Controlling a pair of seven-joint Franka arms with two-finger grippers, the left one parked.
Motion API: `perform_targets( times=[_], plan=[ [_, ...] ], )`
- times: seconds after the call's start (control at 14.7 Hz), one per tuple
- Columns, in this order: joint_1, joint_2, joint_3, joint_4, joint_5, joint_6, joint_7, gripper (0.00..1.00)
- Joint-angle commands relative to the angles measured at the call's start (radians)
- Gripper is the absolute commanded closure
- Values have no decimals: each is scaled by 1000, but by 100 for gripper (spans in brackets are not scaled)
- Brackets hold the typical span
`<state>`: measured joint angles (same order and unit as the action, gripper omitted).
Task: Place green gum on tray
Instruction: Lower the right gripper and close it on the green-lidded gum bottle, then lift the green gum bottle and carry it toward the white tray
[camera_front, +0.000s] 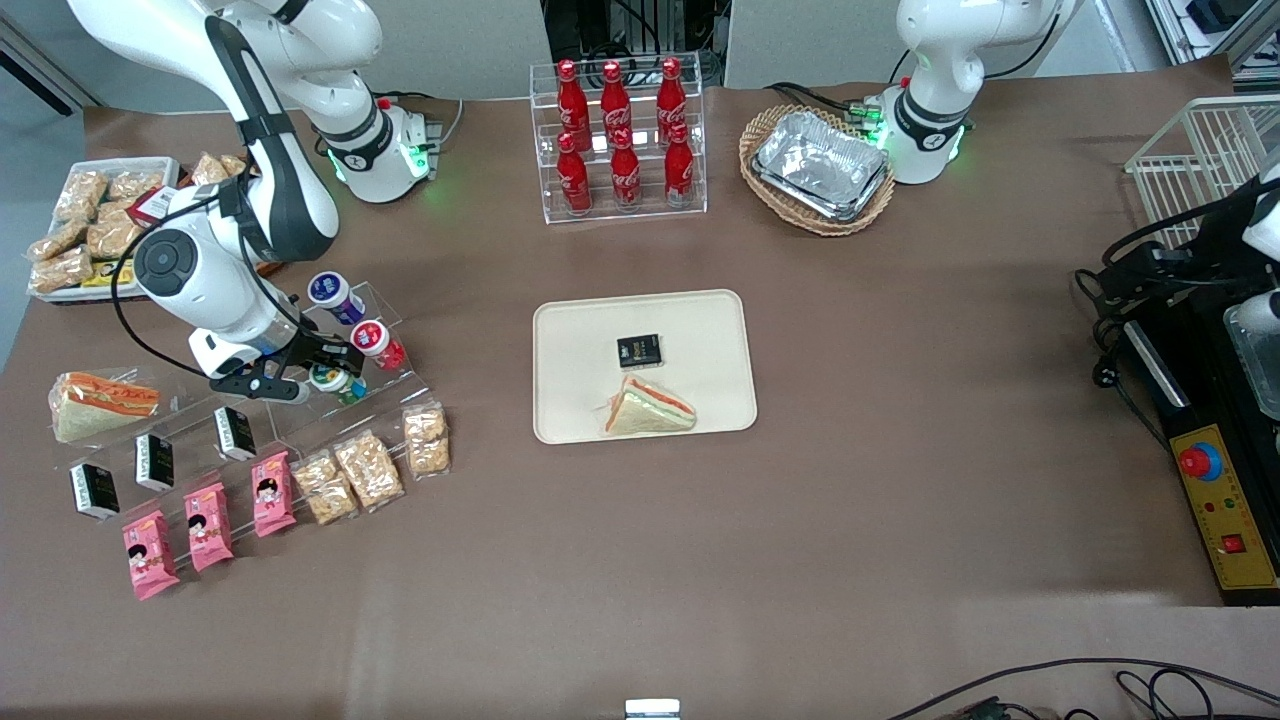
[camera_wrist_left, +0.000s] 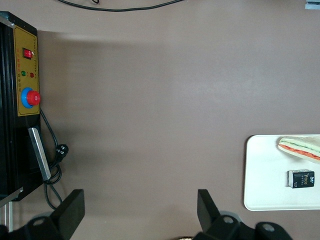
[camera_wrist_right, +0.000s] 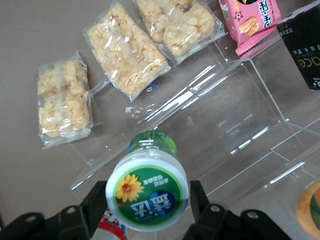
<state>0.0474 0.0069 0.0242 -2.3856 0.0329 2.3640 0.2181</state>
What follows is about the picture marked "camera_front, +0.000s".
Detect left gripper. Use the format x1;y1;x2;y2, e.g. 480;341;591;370
1160;195;1263;301

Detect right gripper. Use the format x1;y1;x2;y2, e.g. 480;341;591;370
190;328;367;386

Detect green gum bottle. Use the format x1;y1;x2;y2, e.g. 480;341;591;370
308;365;369;406

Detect red gum bottle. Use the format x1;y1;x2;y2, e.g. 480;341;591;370
350;320;406;372

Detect blue gum bottle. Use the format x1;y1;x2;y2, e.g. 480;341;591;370
307;271;366;326

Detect white rectangular snack tray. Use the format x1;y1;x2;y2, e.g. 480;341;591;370
28;157;181;301

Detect beige plastic tray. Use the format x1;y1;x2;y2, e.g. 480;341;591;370
533;290;758;444

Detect aluminium foil tray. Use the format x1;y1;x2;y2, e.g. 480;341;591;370
752;110;891;223

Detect clear acrylic stepped stand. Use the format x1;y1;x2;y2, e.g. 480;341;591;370
55;283;433;576

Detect brown wicker basket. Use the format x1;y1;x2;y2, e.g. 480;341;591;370
175;153;291;279

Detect wrapped cereal bar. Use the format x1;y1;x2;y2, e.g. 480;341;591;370
333;430;406;513
292;452;359;526
402;401;452;478

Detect clear plastic container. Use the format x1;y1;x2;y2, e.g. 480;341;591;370
1225;290;1280;421

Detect black machine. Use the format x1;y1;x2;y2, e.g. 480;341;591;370
1120;290;1280;606

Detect pink snack packet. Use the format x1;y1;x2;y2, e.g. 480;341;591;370
184;482;234;572
122;510;181;601
252;451;297;538

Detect wrapped triangle sandwich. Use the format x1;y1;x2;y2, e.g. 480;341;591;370
603;376;698;437
50;372;161;443

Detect red cookie box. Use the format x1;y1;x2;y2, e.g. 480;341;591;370
128;186;181;227

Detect yellow control panel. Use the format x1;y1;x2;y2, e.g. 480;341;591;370
1168;425;1280;593

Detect red cola bottle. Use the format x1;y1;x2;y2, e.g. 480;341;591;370
656;57;689;141
600;60;633;141
610;130;642;211
556;132;593;216
664;123;695;208
557;60;591;151

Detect clear acrylic bottle rack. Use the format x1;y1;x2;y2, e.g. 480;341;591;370
530;52;708;225

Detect light wicker basket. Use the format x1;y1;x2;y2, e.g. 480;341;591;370
739;105;896;237

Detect white wire basket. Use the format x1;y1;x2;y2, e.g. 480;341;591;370
1125;96;1280;251

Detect black cables with plug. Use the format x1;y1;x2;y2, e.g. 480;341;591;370
1075;265;1136;389

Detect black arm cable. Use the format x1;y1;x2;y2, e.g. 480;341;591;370
110;180;301;379

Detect metal shelf frame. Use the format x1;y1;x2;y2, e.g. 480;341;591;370
1145;0;1280;71

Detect grey base connector cable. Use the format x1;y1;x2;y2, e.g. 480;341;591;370
380;92;466;151

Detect black base cables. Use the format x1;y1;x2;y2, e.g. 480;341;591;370
765;82;891;126

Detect black equipment with cables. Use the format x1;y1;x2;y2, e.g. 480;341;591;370
545;0;726;86

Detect black floor cables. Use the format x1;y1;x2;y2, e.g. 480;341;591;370
890;658;1280;720

